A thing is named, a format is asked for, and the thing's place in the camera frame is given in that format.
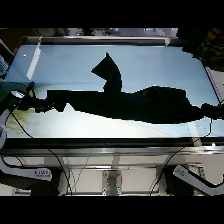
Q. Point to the dark blue jeans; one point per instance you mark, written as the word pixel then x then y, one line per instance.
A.
pixel 150 106

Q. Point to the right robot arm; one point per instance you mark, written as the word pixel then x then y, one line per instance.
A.
pixel 186 174

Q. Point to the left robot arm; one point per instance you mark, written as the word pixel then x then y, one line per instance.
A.
pixel 40 174

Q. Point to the black garment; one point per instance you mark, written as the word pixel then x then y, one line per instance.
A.
pixel 190 41

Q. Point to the yellow black checked shirt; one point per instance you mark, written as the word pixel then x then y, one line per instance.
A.
pixel 213 50

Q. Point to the silver frame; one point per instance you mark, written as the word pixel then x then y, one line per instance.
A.
pixel 113 151

